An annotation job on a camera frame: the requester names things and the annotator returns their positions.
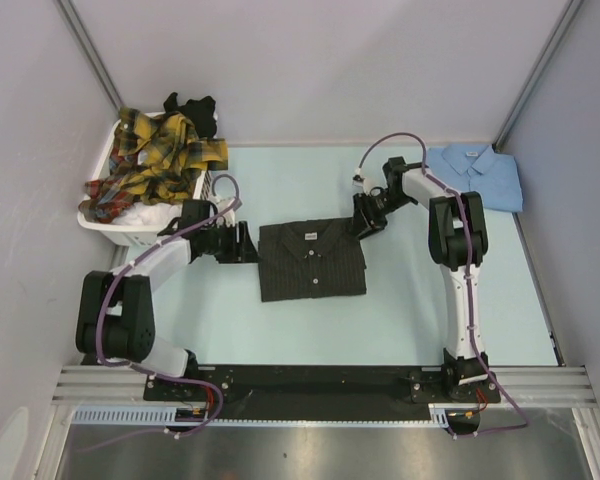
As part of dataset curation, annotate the left aluminium corner post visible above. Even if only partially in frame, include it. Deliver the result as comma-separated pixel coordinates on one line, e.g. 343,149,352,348
53,0,124,112

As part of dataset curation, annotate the dark pinstriped long sleeve shirt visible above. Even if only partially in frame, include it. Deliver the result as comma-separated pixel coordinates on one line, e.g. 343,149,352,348
258,218,367,302

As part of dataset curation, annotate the light blue slotted cable duct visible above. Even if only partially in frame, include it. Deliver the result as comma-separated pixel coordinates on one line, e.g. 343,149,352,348
73,406,448,428

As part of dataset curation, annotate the yellow plaid flannel shirt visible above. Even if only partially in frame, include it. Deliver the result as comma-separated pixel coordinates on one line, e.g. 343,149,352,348
79,107,229,224

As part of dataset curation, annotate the aluminium frame rail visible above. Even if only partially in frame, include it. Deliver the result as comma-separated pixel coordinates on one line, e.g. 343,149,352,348
52,366,597,408

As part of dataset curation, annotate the folded light blue shirt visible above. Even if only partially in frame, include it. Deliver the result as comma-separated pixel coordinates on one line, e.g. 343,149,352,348
427,144,523,213

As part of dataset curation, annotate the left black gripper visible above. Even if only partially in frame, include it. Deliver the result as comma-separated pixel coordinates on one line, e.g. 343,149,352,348
200,221,262,264

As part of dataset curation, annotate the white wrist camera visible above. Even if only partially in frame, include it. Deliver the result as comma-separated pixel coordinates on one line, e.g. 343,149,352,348
209,195,242,227
352,168,375,195

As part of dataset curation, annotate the black garment in basket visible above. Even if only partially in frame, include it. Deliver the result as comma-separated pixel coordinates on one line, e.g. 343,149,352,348
163,92,218,138

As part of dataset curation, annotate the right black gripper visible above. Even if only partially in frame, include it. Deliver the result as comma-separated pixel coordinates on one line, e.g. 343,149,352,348
349,190,415,241

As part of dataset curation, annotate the white plastic laundry basket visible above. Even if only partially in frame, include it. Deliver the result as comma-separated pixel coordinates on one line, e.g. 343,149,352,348
78,107,229,246

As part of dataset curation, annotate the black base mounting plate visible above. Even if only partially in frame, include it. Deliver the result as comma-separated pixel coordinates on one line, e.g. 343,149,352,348
143,365,501,431

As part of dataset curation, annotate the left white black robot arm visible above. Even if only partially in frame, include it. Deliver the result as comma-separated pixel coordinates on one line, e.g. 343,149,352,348
75,197,258,400

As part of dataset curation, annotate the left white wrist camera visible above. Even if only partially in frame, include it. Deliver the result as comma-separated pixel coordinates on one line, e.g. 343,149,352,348
209,195,242,227

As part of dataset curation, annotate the white garment in basket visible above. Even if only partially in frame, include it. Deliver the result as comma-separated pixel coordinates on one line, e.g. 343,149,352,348
113,203,182,229

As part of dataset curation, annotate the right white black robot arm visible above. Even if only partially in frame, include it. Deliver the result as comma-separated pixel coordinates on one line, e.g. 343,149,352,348
350,157,489,401

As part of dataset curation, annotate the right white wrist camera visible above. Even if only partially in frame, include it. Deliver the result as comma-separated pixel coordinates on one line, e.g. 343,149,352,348
352,168,375,195

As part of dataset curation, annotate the right aluminium corner post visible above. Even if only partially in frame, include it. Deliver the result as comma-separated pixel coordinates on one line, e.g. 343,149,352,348
492,0,586,152

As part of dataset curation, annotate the aluminium corner post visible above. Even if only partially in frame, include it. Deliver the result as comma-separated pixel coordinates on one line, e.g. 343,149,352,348
492,0,586,152
53,0,124,112

